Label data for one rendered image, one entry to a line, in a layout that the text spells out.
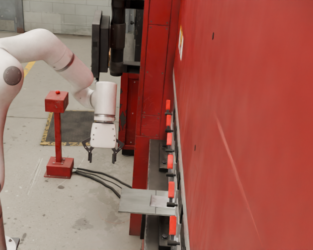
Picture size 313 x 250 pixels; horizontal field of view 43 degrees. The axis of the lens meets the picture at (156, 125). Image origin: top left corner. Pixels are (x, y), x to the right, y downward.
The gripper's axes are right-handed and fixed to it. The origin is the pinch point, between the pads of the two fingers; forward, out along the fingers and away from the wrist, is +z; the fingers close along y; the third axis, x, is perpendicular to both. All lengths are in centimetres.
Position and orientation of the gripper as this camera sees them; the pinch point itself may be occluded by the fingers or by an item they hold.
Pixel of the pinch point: (102, 160)
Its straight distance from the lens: 160.9
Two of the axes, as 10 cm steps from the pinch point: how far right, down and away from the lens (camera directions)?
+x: 2.5, 0.1, -9.7
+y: -9.7, -0.6, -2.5
